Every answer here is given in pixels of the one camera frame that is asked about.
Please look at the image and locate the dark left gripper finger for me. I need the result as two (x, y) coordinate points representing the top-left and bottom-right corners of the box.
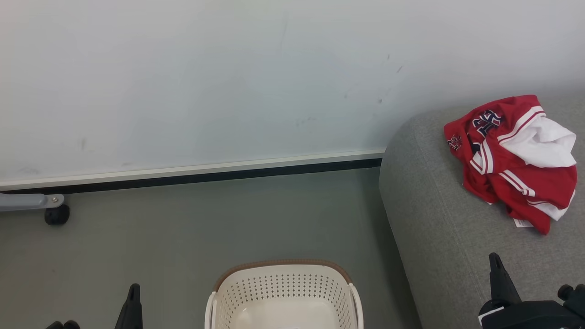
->
(114, 283), (144, 329)

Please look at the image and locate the cream perforated laundry basket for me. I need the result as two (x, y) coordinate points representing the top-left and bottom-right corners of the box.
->
(204, 259), (365, 329)

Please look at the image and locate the grey metal furniture leg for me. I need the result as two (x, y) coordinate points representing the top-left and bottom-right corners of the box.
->
(0, 193), (65, 212)

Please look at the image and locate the white black baseboard strip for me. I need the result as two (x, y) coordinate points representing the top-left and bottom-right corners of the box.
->
(0, 149), (386, 195)

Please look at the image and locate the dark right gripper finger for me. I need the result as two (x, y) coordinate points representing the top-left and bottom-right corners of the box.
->
(488, 252), (522, 306)

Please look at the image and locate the grey fabric sofa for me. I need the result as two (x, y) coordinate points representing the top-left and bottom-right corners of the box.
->
(378, 89), (585, 329)

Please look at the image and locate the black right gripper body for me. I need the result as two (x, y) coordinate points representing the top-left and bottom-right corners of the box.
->
(478, 283), (585, 329)

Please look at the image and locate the red white sports shirt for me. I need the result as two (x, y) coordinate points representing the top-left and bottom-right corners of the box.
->
(443, 95), (578, 235)

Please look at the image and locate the black caster wheel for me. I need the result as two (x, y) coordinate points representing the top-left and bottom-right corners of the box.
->
(44, 204), (70, 226)

